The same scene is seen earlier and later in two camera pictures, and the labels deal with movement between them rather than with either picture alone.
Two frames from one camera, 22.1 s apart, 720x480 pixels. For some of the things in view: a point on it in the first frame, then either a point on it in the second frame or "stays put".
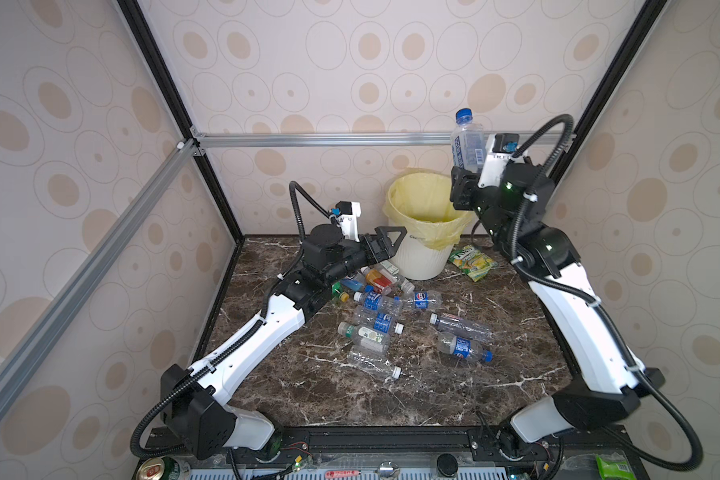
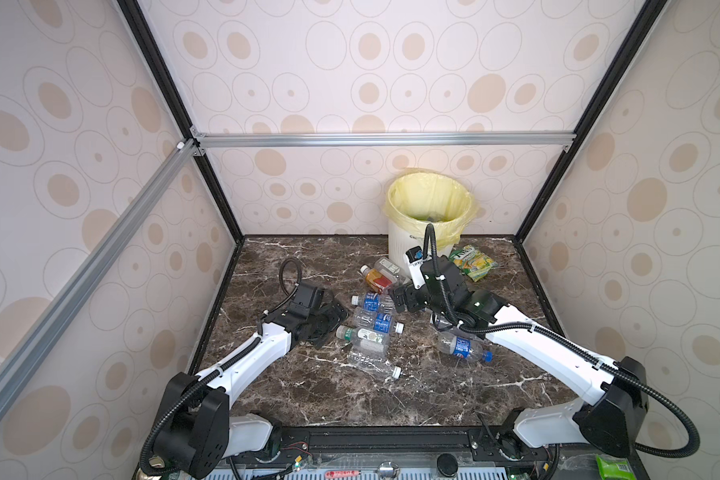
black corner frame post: x=176 y=98 stays put
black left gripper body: x=351 y=257 to x=325 y=322
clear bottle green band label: x=365 y=337 stays put
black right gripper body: x=485 y=201 to x=417 y=299
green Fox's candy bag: x=473 y=262 stays put
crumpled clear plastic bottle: x=357 y=358 stays put
